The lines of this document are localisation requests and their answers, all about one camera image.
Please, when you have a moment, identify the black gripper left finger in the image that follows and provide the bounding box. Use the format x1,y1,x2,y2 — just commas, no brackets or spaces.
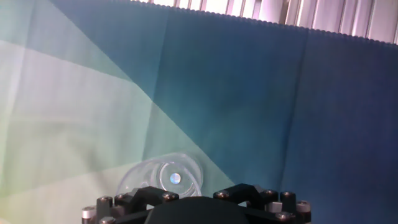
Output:
81,185,180,224

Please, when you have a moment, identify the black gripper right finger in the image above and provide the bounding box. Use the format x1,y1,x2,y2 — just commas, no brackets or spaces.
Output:
212,183,312,224

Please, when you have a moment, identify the blue green white tablecloth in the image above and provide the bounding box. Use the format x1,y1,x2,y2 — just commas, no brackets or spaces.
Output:
0,0,398,224

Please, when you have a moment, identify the clear plastic cup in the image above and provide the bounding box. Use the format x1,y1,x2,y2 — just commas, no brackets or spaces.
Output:
116,152,205,200

